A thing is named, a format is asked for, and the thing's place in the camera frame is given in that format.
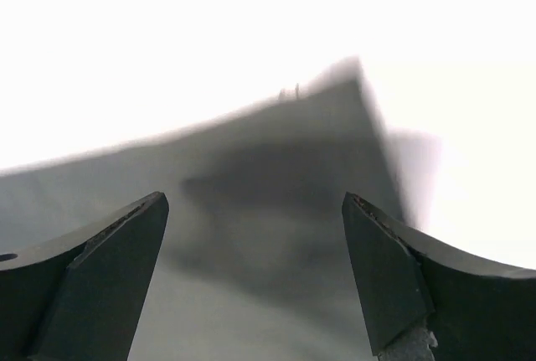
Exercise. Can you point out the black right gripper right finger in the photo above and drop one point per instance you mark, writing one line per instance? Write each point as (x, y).
(423, 299)

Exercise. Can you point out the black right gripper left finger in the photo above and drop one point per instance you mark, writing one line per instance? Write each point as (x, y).
(80, 296)

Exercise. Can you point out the dark grey t shirt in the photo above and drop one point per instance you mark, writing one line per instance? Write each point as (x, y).
(254, 264)

